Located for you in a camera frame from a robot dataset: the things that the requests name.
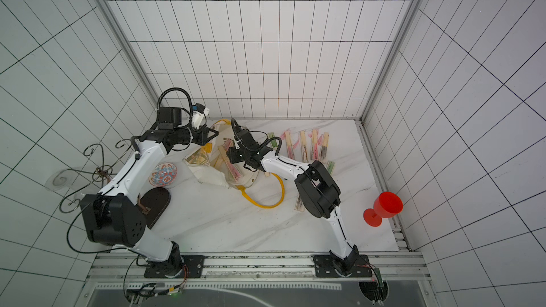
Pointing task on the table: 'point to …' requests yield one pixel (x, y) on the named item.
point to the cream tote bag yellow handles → (210, 163)
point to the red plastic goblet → (387, 205)
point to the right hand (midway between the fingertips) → (233, 146)
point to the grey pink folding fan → (323, 141)
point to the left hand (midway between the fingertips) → (215, 136)
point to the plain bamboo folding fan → (303, 137)
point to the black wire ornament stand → (95, 173)
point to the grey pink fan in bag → (299, 205)
